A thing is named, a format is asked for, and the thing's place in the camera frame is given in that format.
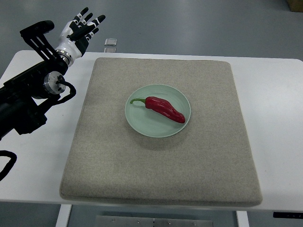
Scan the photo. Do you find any metal bracket under table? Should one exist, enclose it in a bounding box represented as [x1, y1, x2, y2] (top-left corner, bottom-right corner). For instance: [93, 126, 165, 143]
[94, 216, 214, 227]

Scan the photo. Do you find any cardboard box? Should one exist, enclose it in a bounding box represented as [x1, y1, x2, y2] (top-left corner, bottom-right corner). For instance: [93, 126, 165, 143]
[287, 0, 303, 12]

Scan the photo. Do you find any light green plate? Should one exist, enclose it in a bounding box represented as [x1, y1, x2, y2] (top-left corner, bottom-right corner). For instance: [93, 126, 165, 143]
[125, 84, 191, 138]

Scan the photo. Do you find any beige felt mat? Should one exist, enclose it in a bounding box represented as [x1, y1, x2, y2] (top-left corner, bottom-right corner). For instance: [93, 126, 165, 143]
[60, 58, 262, 207]

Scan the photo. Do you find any red pepper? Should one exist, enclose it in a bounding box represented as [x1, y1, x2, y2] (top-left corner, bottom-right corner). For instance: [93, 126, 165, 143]
[130, 96, 186, 124]

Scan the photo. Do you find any black braided cable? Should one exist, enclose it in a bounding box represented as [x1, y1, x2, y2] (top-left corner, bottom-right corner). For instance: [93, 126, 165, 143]
[0, 150, 18, 182]

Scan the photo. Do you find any black table control panel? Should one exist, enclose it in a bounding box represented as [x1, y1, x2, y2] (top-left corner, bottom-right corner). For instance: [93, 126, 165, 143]
[273, 212, 303, 219]

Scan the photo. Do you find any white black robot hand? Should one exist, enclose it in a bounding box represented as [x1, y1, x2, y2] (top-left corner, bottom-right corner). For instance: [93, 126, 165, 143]
[56, 7, 106, 64]

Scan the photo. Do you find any white table leg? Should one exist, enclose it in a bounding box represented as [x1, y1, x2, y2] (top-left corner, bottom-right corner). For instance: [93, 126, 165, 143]
[55, 204, 72, 227]
[236, 211, 250, 227]

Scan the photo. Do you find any white table leg left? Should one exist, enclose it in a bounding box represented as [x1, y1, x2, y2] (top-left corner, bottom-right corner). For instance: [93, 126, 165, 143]
[55, 204, 72, 227]

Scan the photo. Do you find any white table leg right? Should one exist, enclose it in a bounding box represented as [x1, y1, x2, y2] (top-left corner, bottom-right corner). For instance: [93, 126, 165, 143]
[236, 211, 250, 227]

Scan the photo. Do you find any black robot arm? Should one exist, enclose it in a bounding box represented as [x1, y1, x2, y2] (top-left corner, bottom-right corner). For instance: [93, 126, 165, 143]
[0, 20, 76, 137]

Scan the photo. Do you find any floor outlet cover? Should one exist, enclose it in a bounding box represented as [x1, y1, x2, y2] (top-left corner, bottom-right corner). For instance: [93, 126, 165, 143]
[104, 38, 117, 46]

